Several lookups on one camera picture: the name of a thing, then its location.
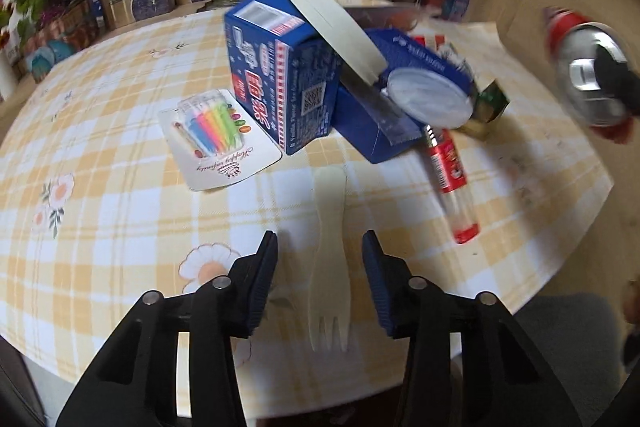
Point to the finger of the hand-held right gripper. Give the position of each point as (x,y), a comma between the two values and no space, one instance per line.
(620,79)

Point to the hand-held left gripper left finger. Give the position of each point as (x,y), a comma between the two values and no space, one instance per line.
(260,292)

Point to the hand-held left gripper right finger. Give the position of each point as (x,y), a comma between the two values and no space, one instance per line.
(377,292)

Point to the red metal can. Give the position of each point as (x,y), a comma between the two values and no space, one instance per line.
(575,57)

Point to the wooden fork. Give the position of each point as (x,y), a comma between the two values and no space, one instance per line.
(327,257)

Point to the red lighter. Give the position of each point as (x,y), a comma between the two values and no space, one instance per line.
(450,177)

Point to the gold green foil packet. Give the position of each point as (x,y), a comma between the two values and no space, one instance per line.
(492,104)

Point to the yellow plaid tablecloth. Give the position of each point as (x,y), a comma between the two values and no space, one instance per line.
(125,217)

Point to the birthday candle pack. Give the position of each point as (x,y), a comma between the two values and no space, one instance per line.
(215,132)

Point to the flat blue coffee box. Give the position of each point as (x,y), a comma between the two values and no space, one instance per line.
(360,122)

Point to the small blue box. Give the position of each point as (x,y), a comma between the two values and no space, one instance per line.
(456,7)

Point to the white round lid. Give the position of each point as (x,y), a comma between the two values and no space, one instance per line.
(430,99)

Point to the person's grey fuzzy clothing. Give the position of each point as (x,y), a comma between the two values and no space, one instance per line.
(565,347)

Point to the blue printed carton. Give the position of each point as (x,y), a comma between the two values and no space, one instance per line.
(270,87)

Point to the red clear plastic wrapper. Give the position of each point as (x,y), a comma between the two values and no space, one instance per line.
(380,14)

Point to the gold decorative tray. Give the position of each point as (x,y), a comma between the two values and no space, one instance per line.
(225,1)

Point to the striped woven basket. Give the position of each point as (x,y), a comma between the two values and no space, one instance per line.
(65,37)

